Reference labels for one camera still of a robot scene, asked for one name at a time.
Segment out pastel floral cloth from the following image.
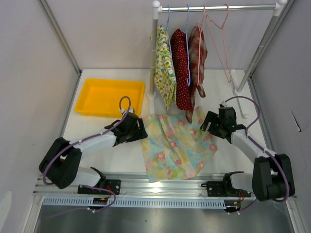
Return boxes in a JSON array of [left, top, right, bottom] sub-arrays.
[[141, 106, 218, 183]]

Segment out red plaid skirt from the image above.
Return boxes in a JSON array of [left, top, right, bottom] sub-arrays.
[[186, 25, 208, 123]]

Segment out pink wire hanger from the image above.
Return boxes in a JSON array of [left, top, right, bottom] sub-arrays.
[[205, 3, 232, 83], [197, 5, 206, 86]]

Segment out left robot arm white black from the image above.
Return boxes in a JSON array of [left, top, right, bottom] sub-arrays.
[[38, 112, 148, 189]]

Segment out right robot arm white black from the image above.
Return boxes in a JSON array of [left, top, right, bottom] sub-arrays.
[[200, 107, 295, 202]]

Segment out lemon print skirt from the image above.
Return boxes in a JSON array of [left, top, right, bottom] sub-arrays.
[[154, 25, 177, 111]]

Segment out red polka dot skirt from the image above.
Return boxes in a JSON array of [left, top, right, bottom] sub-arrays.
[[170, 29, 190, 111]]

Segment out yellow plastic tray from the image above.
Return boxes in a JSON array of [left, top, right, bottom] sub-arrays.
[[74, 78, 145, 118]]

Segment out metal clothes rack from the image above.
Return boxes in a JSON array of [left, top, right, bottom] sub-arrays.
[[147, 0, 288, 115]]

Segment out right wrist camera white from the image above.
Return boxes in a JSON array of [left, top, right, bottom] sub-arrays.
[[219, 101, 228, 108]]

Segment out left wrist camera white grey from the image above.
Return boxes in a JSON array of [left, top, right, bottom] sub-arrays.
[[120, 108, 135, 117]]

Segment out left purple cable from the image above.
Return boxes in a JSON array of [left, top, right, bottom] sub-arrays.
[[42, 96, 133, 185]]

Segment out blue wire hanger right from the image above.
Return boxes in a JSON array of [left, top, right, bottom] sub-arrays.
[[186, 4, 191, 86]]

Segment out blue wire hanger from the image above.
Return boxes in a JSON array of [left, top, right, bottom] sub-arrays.
[[165, 6, 173, 64], [186, 4, 191, 86]]

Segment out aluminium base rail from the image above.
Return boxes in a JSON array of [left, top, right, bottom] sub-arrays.
[[32, 173, 224, 199]]

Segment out slotted cable duct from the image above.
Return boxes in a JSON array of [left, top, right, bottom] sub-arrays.
[[43, 196, 226, 209]]

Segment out blue wire hanger left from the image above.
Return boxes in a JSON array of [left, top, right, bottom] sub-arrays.
[[165, 6, 173, 64]]

